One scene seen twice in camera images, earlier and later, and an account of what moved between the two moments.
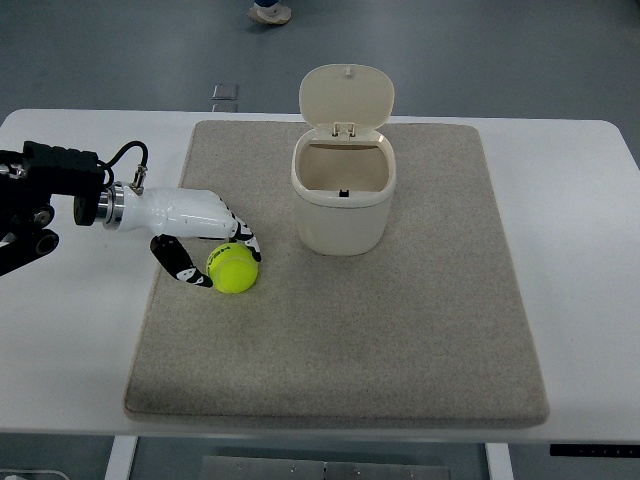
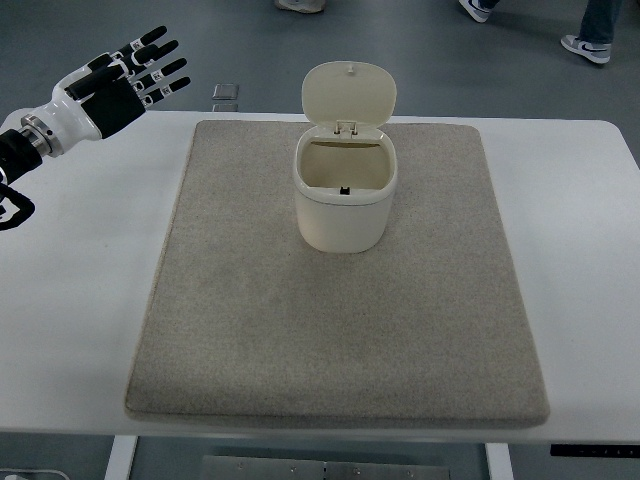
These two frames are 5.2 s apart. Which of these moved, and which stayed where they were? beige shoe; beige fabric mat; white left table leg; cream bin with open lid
Moved: beige shoe
Stayed: cream bin with open lid; beige fabric mat; white left table leg
